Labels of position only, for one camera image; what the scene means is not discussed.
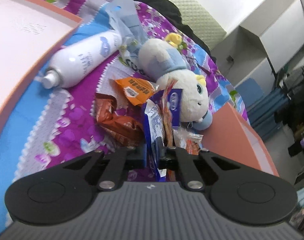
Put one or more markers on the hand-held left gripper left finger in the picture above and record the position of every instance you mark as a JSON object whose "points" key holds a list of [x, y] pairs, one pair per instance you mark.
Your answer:
{"points": [[141, 156]]}

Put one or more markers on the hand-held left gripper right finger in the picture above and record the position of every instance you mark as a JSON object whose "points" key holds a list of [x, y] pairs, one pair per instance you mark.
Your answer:
{"points": [[160, 155]]}

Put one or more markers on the clear packet with orange snack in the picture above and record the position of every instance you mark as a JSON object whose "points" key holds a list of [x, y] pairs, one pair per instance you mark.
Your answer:
{"points": [[188, 142]]}

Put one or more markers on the blue white snack packet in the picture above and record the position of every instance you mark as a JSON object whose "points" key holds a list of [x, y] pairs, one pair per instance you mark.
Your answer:
{"points": [[153, 122]]}

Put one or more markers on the large orange white snack packet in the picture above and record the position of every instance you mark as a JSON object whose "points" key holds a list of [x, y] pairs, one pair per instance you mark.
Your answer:
{"points": [[167, 120]]}

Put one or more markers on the brown snack packet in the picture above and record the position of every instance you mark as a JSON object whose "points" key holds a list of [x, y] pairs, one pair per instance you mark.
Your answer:
{"points": [[119, 127]]}

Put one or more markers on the pink cardboard box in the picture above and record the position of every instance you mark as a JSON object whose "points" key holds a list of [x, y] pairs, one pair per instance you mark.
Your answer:
{"points": [[231, 135]]}

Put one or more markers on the white blue plush toy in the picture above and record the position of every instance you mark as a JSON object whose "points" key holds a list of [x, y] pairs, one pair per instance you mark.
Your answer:
{"points": [[189, 97]]}

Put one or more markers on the floral striped blanket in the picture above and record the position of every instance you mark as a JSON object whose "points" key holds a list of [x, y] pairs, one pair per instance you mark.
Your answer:
{"points": [[67, 120]]}

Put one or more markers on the white bag with black print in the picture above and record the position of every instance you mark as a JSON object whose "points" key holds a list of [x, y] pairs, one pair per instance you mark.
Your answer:
{"points": [[132, 65]]}

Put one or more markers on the blue chair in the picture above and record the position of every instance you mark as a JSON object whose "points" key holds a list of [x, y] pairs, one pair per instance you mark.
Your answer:
{"points": [[251, 92]]}

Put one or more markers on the white spray bottle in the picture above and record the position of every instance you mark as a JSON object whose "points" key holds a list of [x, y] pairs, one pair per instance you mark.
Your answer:
{"points": [[79, 57]]}

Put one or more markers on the blue curtain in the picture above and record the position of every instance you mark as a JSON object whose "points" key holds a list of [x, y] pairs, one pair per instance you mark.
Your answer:
{"points": [[274, 115]]}

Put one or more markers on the light blue plastic bag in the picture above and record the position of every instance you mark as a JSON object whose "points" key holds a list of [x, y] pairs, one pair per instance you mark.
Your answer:
{"points": [[132, 22]]}

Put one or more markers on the black hanging coat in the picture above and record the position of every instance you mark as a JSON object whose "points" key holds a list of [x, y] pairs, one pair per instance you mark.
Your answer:
{"points": [[299, 110]]}

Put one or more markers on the cream quilted headboard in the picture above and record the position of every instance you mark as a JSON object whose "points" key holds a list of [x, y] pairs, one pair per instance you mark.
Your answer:
{"points": [[196, 12]]}

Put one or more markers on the large black garment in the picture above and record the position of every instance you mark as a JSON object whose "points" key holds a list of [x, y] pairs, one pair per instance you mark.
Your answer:
{"points": [[166, 7]]}

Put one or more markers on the grey striped hanging garment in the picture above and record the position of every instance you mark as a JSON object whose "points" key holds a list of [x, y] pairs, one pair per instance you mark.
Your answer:
{"points": [[294, 77]]}

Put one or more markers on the pink box lid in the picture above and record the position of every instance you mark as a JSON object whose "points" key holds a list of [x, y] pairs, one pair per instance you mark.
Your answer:
{"points": [[17, 42]]}

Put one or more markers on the grey wardrobe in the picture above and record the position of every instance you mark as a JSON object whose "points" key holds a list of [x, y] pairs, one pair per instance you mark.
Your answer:
{"points": [[274, 30]]}

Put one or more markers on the black wall plug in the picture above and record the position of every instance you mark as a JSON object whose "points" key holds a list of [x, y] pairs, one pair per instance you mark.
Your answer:
{"points": [[230, 59]]}

